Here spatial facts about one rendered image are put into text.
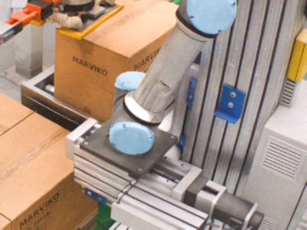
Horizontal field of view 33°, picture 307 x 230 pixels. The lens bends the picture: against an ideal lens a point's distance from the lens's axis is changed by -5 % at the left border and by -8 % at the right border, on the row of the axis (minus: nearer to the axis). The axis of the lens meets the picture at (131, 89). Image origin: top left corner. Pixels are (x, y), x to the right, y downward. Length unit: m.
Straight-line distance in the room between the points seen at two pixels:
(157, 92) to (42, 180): 1.00
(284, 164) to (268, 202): 0.17
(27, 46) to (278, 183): 2.41
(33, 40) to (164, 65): 2.38
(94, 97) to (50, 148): 0.32
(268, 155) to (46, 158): 1.10
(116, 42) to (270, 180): 1.05
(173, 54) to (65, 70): 1.27
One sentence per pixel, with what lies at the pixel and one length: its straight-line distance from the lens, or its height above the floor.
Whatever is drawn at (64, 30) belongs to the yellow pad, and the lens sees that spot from 2.06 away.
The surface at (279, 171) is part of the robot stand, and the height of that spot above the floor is 1.10.
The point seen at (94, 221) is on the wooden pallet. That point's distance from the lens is 2.75.
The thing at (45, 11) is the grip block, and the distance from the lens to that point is 1.95.
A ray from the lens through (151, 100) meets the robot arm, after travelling 1.38.
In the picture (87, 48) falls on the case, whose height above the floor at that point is 0.91.
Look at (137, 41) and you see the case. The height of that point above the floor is 0.95.
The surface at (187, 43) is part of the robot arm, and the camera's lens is 1.30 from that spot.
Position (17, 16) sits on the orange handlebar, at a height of 1.26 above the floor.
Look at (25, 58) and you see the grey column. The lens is 3.74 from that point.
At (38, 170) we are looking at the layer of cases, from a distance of 2.30.
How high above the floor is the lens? 2.12
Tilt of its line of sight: 34 degrees down
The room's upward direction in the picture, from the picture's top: 6 degrees clockwise
